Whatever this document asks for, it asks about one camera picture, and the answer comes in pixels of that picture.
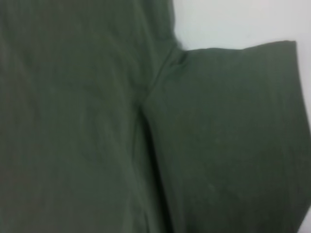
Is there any dark green shirt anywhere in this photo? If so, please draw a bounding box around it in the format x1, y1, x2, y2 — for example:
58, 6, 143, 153
0, 0, 311, 233

